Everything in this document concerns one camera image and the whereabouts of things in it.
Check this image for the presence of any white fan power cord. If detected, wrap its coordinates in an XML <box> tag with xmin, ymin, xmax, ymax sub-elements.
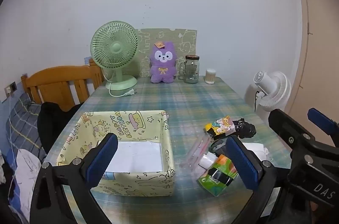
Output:
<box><xmin>108</xmin><ymin>88</ymin><xmax>138</xmax><ymax>98</ymax></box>

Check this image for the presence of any cartoon print tissue packet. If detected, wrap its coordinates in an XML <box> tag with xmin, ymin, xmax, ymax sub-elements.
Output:
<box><xmin>204</xmin><ymin>115</ymin><xmax>236</xmax><ymax>140</ymax></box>

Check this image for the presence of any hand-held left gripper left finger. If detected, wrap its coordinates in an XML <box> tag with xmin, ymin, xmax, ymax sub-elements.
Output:
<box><xmin>30</xmin><ymin>133</ymin><xmax>119</xmax><ymax>224</ymax></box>

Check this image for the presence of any blue plaid bedding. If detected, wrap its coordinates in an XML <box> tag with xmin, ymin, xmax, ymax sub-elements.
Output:
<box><xmin>5</xmin><ymin>93</ymin><xmax>44</xmax><ymax>158</ymax></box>

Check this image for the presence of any wooden chair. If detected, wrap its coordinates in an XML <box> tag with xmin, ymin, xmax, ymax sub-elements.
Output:
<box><xmin>21</xmin><ymin>58</ymin><xmax>105</xmax><ymax>105</ymax></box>

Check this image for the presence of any white standing fan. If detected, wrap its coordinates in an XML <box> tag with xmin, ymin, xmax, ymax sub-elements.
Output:
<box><xmin>244</xmin><ymin>71</ymin><xmax>292</xmax><ymax>124</ymax></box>

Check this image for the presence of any purple plush toy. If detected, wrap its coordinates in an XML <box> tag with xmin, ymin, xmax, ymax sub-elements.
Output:
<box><xmin>148</xmin><ymin>40</ymin><xmax>178</xmax><ymax>84</ymax></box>

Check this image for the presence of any dark grey bundle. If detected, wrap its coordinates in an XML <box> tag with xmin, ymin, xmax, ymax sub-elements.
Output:
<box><xmin>210</xmin><ymin>140</ymin><xmax>231</xmax><ymax>154</ymax></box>

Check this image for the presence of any wall socket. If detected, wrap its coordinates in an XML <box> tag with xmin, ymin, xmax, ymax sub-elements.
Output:
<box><xmin>5</xmin><ymin>82</ymin><xmax>18</xmax><ymax>94</ymax></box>

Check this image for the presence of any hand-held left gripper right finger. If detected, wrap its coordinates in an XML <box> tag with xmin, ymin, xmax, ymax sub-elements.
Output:
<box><xmin>225</xmin><ymin>135</ymin><xmax>292</xmax><ymax>224</ymax></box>

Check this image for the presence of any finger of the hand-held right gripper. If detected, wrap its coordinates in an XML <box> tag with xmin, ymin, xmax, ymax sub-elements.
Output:
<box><xmin>307</xmin><ymin>108</ymin><xmax>339</xmax><ymax>148</ymax></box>
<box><xmin>268</xmin><ymin>108</ymin><xmax>316</xmax><ymax>152</ymax></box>

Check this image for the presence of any green printed backing board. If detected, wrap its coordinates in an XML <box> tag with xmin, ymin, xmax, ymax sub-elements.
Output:
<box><xmin>136</xmin><ymin>28</ymin><xmax>198</xmax><ymax>78</ymax></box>

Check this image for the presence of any plaid tablecloth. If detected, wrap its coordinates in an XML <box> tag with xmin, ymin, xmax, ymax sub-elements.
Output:
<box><xmin>44</xmin><ymin>75</ymin><xmax>292</xmax><ymax>224</ymax></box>

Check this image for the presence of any white roll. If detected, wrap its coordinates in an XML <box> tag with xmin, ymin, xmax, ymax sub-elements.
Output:
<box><xmin>199</xmin><ymin>152</ymin><xmax>218</xmax><ymax>169</ymax></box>

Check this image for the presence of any clear plastic bag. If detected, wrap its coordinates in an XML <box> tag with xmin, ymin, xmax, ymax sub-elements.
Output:
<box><xmin>180</xmin><ymin>134</ymin><xmax>212</xmax><ymax>169</ymax></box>

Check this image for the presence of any green desk fan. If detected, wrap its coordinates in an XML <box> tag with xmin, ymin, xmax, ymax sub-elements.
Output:
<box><xmin>90</xmin><ymin>21</ymin><xmax>139</xmax><ymax>91</ymax></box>

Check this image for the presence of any white plastic bag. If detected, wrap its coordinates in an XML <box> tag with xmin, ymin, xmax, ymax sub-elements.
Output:
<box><xmin>242</xmin><ymin>142</ymin><xmax>269</xmax><ymax>161</ymax></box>

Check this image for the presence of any cotton swab container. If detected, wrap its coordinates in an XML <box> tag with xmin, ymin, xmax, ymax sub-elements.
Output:
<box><xmin>206</xmin><ymin>69</ymin><xmax>217</xmax><ymax>84</ymax></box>

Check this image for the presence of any beige door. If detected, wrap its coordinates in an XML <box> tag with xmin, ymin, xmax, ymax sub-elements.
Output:
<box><xmin>285</xmin><ymin>0</ymin><xmax>339</xmax><ymax>140</ymax></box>

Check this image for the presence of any black plastic bag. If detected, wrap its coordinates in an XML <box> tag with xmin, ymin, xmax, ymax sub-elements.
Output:
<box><xmin>232</xmin><ymin>118</ymin><xmax>257</xmax><ymax>139</ymax></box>

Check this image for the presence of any black clothing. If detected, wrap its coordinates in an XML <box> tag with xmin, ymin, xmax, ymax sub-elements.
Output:
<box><xmin>37</xmin><ymin>101</ymin><xmax>84</xmax><ymax>154</ymax></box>

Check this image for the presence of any yellow printed storage box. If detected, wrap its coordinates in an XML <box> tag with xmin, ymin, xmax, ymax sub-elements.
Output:
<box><xmin>56</xmin><ymin>110</ymin><xmax>176</xmax><ymax>197</ymax></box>

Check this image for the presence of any white cloth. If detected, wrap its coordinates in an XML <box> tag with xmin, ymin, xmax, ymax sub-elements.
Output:
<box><xmin>8</xmin><ymin>148</ymin><xmax>43</xmax><ymax>216</ymax></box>

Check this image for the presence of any glass jar mug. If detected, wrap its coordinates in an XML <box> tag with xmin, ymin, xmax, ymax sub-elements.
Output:
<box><xmin>178</xmin><ymin>55</ymin><xmax>200</xmax><ymax>84</ymax></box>

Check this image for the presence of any green tissue packet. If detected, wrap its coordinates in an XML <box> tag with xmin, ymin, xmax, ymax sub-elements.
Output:
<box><xmin>197</xmin><ymin>155</ymin><xmax>238</xmax><ymax>196</ymax></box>

